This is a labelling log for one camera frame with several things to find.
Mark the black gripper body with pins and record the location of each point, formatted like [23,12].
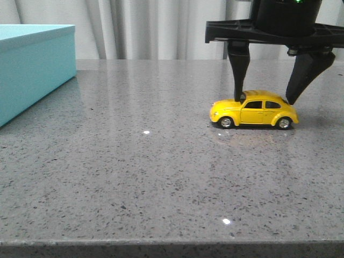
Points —
[289,23]

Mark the light blue box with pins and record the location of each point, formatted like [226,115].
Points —
[35,60]

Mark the grey pleated curtain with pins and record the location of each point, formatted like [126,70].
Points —
[155,30]

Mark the yellow toy beetle car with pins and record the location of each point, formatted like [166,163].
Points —
[254,107]

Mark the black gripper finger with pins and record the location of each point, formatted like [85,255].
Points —
[307,67]
[239,72]

